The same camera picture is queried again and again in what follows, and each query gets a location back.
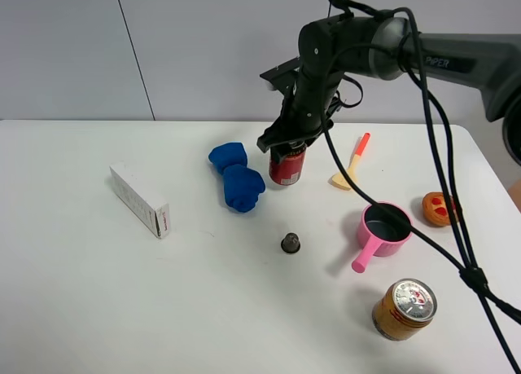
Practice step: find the pink toy saucepan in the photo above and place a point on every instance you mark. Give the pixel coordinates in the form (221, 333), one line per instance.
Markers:
(383, 229)

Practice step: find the red drink can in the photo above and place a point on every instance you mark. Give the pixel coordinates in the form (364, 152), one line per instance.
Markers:
(288, 172)

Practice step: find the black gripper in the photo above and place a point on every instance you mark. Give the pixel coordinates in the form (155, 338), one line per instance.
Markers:
(300, 118)

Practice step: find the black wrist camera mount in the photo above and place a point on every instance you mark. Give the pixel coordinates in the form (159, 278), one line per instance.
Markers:
(282, 77)

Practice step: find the blue rolled towel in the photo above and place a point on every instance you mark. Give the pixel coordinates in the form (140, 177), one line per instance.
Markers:
(242, 185)

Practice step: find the toy fruit tart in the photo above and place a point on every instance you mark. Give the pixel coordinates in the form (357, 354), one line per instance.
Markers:
(436, 210)

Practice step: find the white cardboard box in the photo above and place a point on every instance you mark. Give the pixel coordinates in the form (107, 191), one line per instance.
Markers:
(151, 209)

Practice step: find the orange handled beige spatula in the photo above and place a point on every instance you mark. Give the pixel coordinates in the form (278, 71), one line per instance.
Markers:
(338, 180)

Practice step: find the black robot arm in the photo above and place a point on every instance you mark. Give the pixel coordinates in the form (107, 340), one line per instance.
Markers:
(385, 49)

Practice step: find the dark coffee capsule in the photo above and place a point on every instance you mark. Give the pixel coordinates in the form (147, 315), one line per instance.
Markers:
(290, 244)

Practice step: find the orange drink can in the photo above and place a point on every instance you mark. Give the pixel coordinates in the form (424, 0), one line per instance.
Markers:
(408, 306)

